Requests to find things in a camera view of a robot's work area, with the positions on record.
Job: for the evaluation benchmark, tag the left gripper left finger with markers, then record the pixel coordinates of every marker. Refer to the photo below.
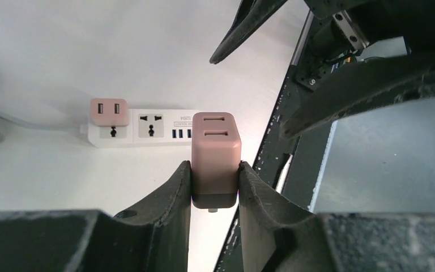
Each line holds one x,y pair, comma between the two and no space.
151,235

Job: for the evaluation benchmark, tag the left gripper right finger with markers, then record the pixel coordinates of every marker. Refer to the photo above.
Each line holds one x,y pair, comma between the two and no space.
334,240

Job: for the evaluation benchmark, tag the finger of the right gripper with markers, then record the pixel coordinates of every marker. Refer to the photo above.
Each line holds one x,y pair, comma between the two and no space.
250,15

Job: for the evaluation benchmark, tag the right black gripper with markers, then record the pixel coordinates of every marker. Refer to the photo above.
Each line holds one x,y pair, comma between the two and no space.
342,29

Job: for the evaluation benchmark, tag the white power strip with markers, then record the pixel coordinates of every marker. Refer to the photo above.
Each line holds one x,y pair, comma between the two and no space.
146,128

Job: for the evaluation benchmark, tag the pink plug adapter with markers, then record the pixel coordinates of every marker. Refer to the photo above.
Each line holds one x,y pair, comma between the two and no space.
109,112
215,159

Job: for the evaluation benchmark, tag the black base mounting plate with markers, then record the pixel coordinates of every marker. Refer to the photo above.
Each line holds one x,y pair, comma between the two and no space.
290,166

